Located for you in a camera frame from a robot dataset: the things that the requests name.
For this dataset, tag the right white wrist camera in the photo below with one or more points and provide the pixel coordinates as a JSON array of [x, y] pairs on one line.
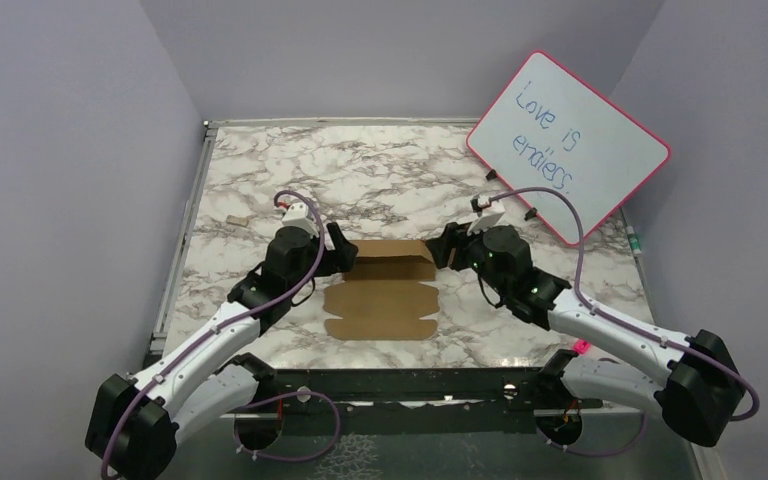
[[487, 214]]

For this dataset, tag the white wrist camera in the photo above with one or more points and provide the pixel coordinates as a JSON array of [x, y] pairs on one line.
[[298, 215], [487, 214]]

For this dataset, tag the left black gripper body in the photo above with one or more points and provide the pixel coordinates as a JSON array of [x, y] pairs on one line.
[[314, 255]]

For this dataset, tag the pink marker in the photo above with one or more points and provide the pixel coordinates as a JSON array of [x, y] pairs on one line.
[[581, 346]]

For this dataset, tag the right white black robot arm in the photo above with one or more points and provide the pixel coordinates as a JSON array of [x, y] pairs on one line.
[[689, 381]]

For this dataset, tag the black whiteboard clip lower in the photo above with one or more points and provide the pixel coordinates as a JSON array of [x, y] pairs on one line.
[[532, 213]]

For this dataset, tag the brown cardboard box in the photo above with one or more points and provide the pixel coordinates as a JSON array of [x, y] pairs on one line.
[[387, 296]]

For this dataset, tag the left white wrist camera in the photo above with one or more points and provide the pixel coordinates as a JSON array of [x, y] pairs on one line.
[[298, 215]]

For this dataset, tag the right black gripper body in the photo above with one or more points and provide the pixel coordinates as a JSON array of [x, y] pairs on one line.
[[474, 257]]

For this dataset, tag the aluminium table frame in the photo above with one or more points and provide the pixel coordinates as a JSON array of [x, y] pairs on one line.
[[483, 370]]

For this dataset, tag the pink framed whiteboard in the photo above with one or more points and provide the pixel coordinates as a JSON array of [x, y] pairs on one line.
[[575, 156]]

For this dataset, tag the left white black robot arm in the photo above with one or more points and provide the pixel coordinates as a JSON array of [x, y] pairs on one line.
[[138, 421]]

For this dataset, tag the green capped marker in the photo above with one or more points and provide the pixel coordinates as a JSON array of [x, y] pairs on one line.
[[633, 240]]

